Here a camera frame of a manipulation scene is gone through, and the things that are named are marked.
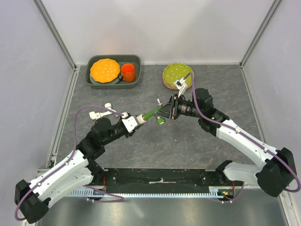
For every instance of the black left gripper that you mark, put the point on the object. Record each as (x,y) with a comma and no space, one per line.
(129,134)

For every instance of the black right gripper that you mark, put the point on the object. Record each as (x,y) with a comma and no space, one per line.
(166,111)

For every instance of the green plastic water faucet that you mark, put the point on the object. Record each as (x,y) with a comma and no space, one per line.
(159,119)

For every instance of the white pvc elbow fitting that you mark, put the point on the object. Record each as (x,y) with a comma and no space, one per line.
(141,119)

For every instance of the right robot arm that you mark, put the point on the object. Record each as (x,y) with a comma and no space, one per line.
(272,169)

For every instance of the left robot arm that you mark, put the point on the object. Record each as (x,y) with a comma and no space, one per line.
(35,198)

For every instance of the tan bottom plate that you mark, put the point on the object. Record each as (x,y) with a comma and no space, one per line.
(168,86)

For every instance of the pink plate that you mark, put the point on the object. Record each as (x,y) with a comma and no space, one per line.
(164,82)

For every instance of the white pvc pipe assembly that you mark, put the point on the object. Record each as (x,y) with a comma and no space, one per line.
(98,115)

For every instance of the green dotted plate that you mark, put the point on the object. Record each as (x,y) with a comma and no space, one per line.
(175,72)

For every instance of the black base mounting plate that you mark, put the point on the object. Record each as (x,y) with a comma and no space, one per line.
(160,181)

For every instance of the teal plate under orange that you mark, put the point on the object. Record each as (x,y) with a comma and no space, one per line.
(115,81)

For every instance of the orange mug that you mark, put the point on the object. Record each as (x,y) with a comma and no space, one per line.
(127,72)

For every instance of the grey plastic dish tub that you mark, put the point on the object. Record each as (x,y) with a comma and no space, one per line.
(121,59)

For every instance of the orange dotted plate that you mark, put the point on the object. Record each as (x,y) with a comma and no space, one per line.
(105,70)

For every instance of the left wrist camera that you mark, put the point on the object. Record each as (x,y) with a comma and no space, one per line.
(130,122)

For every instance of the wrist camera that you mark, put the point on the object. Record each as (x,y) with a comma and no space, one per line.
(130,122)
(181,86)

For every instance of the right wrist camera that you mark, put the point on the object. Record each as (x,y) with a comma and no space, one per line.
(181,86)

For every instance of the grey slotted cable duct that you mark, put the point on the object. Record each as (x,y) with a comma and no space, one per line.
(90,193)

